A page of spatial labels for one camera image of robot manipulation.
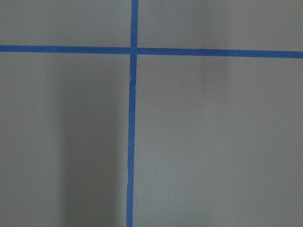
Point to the brown paper table mat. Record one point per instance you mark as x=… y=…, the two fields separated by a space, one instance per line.
x=151 y=113

